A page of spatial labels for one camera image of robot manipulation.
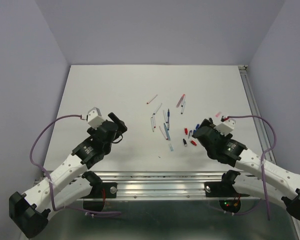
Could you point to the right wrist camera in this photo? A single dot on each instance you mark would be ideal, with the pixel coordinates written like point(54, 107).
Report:
point(226, 126)

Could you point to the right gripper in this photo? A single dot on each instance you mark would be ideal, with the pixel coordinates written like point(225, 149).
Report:
point(207, 122)

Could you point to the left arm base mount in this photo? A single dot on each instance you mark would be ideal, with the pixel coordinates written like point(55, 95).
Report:
point(106, 190)

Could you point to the blue ballpoint pen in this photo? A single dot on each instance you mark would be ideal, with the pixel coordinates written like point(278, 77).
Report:
point(168, 119)

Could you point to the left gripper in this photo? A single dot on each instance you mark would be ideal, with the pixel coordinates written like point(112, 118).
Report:
point(121, 128)

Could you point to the light blue highlighter pen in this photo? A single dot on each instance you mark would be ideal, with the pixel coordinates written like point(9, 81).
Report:
point(167, 132)

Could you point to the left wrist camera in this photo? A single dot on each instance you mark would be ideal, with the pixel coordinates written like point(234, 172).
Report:
point(94, 118)

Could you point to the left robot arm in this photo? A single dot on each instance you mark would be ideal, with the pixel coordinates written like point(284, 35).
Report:
point(32, 210)

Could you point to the aluminium rail frame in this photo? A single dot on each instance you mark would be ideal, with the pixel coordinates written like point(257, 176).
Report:
point(142, 164)

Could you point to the pink highlighter pen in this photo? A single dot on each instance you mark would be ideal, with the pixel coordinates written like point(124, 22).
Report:
point(181, 100)

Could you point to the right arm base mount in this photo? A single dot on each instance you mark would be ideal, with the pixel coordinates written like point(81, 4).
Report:
point(214, 189)

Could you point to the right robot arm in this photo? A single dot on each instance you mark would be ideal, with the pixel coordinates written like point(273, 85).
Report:
point(269, 181)

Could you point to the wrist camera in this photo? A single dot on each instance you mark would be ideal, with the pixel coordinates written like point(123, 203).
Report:
point(94, 118)
point(226, 126)

